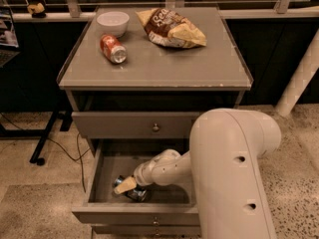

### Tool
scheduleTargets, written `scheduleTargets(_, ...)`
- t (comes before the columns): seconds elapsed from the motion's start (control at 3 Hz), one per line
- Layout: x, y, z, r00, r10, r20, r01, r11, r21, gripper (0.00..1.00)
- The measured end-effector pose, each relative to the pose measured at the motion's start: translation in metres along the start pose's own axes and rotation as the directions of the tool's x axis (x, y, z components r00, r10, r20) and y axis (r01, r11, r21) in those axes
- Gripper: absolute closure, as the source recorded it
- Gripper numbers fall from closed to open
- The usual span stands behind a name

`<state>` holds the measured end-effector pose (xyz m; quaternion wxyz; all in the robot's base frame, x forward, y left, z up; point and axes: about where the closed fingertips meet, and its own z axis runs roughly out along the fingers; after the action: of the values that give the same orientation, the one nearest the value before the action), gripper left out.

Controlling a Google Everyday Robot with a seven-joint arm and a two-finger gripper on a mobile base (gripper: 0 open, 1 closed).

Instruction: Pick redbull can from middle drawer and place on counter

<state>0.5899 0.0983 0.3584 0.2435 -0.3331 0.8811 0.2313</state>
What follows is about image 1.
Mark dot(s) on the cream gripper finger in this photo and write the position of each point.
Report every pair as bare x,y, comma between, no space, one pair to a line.
124,185

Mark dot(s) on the blue silver redbull can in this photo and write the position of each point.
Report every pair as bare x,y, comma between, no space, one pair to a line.
137,194

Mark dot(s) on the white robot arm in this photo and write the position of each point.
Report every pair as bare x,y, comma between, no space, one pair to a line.
224,145

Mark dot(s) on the grey open middle drawer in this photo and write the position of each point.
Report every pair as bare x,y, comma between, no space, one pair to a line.
172,205

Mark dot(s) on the grey bottom drawer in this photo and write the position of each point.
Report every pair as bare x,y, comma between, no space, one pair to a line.
147,230

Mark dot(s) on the grey top drawer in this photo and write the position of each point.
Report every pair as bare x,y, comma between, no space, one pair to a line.
134,124

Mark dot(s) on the grey drawer cabinet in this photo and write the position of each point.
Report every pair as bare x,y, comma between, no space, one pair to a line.
155,78

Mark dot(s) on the red soda can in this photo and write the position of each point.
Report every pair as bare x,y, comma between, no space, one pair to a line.
113,49

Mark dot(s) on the brown yellow chip bag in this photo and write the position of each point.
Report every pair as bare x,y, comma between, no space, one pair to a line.
167,28

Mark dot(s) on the white bowl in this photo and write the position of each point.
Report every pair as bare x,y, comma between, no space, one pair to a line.
114,23

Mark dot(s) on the small yellow object on ledge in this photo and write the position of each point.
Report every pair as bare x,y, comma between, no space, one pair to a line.
36,10

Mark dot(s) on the black desk leg frame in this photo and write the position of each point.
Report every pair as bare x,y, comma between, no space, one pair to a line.
41,134

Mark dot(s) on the white diagonal post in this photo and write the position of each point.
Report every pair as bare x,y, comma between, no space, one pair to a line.
301,78

